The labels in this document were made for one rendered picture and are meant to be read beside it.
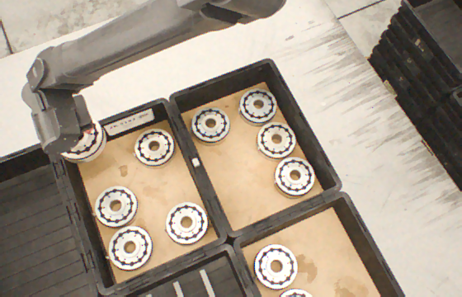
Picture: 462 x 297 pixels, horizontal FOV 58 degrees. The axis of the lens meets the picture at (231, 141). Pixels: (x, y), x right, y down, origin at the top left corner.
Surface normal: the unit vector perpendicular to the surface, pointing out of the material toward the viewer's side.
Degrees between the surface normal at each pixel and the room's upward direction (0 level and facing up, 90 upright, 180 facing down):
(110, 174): 0
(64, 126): 43
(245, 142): 0
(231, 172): 0
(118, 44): 49
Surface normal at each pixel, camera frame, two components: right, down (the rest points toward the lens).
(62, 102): 0.64, -0.52
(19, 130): 0.03, -0.37
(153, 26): -0.63, 0.11
